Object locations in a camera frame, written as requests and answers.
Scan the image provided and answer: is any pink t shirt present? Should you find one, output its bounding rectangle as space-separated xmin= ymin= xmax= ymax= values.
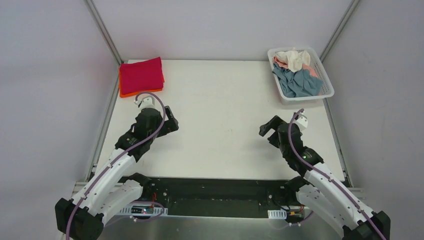
xmin=272 ymin=55 xmax=324 ymax=97

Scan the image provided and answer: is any white cable duct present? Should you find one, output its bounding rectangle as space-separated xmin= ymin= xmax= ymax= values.
xmin=115 ymin=204 xmax=168 ymax=217
xmin=267 ymin=209 xmax=287 ymax=220

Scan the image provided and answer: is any blue grey t shirt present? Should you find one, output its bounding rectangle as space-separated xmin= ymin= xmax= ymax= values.
xmin=272 ymin=62 xmax=324 ymax=99

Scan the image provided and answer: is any left white cable duct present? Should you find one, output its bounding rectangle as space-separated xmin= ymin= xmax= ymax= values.
xmin=115 ymin=204 xmax=168 ymax=217

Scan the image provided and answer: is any aluminium front frame rail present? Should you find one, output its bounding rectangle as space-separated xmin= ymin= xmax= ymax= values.
xmin=71 ymin=181 xmax=367 ymax=210

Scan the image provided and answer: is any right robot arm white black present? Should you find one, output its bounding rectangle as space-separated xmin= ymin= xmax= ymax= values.
xmin=259 ymin=115 xmax=391 ymax=240

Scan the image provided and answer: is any folded red t shirt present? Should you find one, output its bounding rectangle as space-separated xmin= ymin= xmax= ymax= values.
xmin=118 ymin=57 xmax=165 ymax=98

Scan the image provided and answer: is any left corner aluminium post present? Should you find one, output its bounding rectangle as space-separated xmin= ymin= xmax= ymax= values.
xmin=84 ymin=0 xmax=124 ymax=65

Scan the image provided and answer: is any right white cable duct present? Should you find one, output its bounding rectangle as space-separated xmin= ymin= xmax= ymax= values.
xmin=267 ymin=209 xmax=287 ymax=220

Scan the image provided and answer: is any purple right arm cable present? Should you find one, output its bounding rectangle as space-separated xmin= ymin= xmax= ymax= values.
xmin=287 ymin=108 xmax=388 ymax=240

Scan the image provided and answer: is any right corner aluminium post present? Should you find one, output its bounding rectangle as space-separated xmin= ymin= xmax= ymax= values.
xmin=319 ymin=0 xmax=362 ymax=63

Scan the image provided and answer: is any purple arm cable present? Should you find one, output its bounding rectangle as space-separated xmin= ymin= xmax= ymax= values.
xmin=64 ymin=92 xmax=167 ymax=240
xmin=287 ymin=108 xmax=388 ymax=240

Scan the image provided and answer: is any folded orange t shirt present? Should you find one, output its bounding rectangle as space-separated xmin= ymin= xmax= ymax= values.
xmin=118 ymin=68 xmax=165 ymax=98

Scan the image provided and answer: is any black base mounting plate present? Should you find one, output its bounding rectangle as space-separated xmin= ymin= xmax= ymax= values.
xmin=86 ymin=172 xmax=352 ymax=220

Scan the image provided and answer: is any white plastic laundry basket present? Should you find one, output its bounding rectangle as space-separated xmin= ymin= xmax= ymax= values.
xmin=267 ymin=46 xmax=335 ymax=105

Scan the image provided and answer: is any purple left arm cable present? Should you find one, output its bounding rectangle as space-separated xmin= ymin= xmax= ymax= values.
xmin=64 ymin=92 xmax=167 ymax=240

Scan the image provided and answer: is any cream white t shirt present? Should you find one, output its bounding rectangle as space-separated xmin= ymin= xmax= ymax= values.
xmin=273 ymin=49 xmax=311 ymax=73

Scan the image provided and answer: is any corner aluminium post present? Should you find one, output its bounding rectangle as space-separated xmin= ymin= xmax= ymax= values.
xmin=84 ymin=0 xmax=124 ymax=65
xmin=319 ymin=0 xmax=362 ymax=63

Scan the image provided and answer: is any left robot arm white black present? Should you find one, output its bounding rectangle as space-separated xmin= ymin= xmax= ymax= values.
xmin=54 ymin=106 xmax=179 ymax=240

